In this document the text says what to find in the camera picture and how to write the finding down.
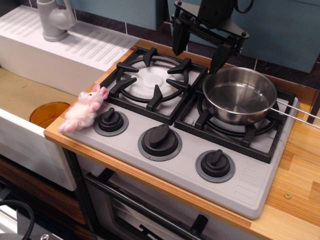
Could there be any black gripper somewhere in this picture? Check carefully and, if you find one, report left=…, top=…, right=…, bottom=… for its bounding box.
left=171, top=0, right=250, bottom=74

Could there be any stainless steel pot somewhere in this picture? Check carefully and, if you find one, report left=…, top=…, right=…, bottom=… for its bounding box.
left=202, top=67, right=319, bottom=129

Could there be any black left burner grate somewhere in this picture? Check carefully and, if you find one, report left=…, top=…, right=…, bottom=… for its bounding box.
left=100, top=47, right=208, bottom=125

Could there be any black burner grate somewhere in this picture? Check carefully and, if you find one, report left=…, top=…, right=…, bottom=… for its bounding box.
left=174, top=88, right=296, bottom=164
left=100, top=47, right=208, bottom=125

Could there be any grey toy stove top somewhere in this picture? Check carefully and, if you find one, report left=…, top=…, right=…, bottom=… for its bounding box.
left=61, top=47, right=300, bottom=220

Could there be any black middle stove knob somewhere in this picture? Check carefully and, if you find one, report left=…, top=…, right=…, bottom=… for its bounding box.
left=137, top=124, right=183, bottom=162

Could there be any black stove knob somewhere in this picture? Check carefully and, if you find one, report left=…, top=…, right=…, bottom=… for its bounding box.
left=93, top=107, right=129, bottom=137
left=137, top=124, right=183, bottom=162
left=195, top=149, right=236, bottom=184

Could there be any black right burner grate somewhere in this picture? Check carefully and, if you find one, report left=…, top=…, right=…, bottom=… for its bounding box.
left=174, top=88, right=296, bottom=164

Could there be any black left stove knob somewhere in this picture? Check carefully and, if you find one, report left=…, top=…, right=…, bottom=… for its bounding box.
left=93, top=107, right=129, bottom=137

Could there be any black right stove knob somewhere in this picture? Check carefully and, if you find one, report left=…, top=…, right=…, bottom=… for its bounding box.
left=195, top=149, right=236, bottom=184

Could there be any pink plush toy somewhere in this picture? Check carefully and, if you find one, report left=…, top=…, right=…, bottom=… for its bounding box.
left=58, top=84, right=109, bottom=134

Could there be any grey toy faucet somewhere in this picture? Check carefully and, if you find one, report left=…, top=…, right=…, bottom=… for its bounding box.
left=36, top=0, right=76, bottom=42

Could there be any white toy sink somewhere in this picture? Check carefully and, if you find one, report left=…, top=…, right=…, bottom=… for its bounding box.
left=0, top=5, right=138, bottom=191

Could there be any orange plastic bowl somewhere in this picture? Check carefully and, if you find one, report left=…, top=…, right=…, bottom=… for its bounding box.
left=29, top=101, right=70, bottom=129

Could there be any toy oven door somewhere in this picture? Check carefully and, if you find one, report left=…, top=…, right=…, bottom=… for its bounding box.
left=84, top=168, right=253, bottom=240

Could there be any black cable lower left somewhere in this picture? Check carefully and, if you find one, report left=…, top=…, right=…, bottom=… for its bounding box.
left=0, top=199, right=36, bottom=240

